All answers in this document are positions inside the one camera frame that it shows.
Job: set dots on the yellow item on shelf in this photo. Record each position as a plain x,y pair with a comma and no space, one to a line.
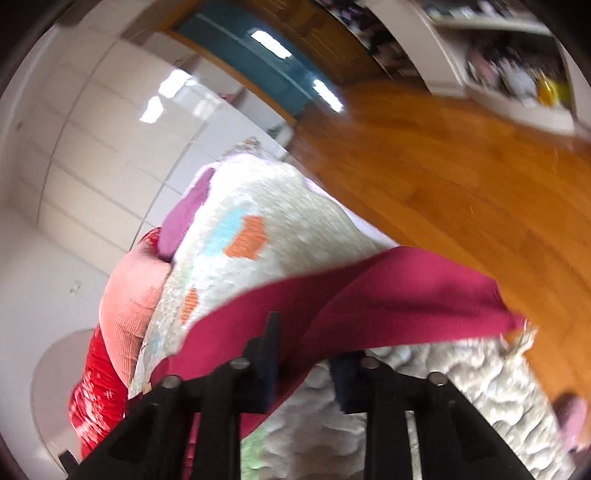
548,90

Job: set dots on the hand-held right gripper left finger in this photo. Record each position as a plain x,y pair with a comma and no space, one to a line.
269,369

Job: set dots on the purple cloth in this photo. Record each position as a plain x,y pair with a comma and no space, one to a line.
182,221

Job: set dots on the crimson red garment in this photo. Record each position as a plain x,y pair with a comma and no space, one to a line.
369,295

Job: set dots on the pink slipper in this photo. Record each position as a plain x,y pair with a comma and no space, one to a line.
571,420

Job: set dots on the white patterned quilted blanket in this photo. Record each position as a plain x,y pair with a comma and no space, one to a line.
258,258

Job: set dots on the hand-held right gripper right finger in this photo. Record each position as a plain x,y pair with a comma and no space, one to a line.
344,383

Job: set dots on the white shelf unit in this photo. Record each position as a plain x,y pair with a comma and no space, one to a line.
489,55

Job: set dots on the red patterned cloth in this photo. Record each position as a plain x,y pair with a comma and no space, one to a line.
97,397

